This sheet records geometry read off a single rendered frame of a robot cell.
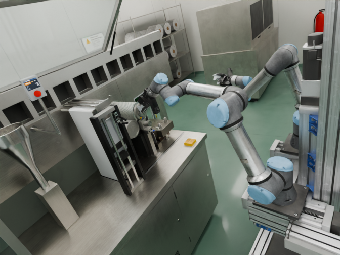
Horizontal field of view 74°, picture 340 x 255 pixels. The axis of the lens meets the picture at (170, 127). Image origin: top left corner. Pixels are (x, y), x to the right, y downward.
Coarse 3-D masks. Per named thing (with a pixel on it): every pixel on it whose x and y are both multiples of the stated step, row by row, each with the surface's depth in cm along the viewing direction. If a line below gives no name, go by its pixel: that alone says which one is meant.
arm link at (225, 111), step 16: (224, 96) 100; (240, 96) 100; (208, 112) 101; (224, 112) 94; (240, 112) 100; (224, 128) 99; (240, 128) 99; (240, 144) 99; (240, 160) 104; (256, 160) 100; (256, 176) 101; (272, 176) 102; (256, 192) 102; (272, 192) 100
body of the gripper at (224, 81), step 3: (222, 75) 181; (225, 75) 179; (222, 78) 181; (225, 78) 178; (228, 78) 177; (219, 81) 181; (222, 81) 177; (225, 81) 178; (228, 81) 175; (222, 84) 182; (225, 84) 178; (228, 84) 174; (231, 84) 176
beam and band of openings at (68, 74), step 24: (120, 48) 181; (144, 48) 213; (72, 72) 149; (96, 72) 173; (120, 72) 184; (0, 96) 118; (24, 96) 127; (48, 96) 141; (72, 96) 155; (0, 120) 119; (24, 120) 135
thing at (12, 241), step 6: (0, 222) 75; (0, 228) 75; (6, 228) 76; (0, 234) 75; (6, 234) 76; (12, 234) 78; (6, 240) 76; (12, 240) 78; (18, 240) 79; (12, 246) 78; (18, 246) 80; (24, 246) 81; (18, 252) 80; (24, 252) 81
